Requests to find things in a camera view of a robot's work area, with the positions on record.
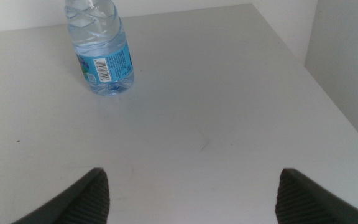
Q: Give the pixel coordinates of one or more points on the clear water bottle blue cap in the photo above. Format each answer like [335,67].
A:
[101,62]

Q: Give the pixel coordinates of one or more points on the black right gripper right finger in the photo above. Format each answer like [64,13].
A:
[303,202]

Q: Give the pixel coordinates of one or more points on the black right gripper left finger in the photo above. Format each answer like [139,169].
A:
[85,202]

